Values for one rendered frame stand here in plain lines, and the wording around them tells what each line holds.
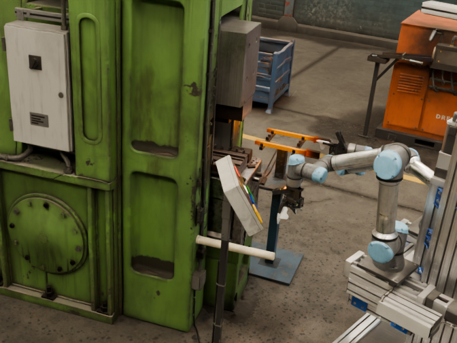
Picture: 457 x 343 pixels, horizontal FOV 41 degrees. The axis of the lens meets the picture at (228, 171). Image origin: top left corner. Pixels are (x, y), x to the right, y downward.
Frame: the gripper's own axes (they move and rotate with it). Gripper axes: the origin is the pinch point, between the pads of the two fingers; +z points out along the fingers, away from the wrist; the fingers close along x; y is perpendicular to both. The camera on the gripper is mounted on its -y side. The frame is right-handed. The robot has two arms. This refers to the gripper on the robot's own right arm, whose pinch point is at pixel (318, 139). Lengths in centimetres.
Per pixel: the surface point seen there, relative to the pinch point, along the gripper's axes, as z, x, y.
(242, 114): 30, -72, -35
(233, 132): 46, -37, -9
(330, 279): -24, -11, 96
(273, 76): 114, 288, 52
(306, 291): -12, -33, 96
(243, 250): 15, -98, 33
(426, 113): -60, 276, 60
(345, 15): 110, 703, 51
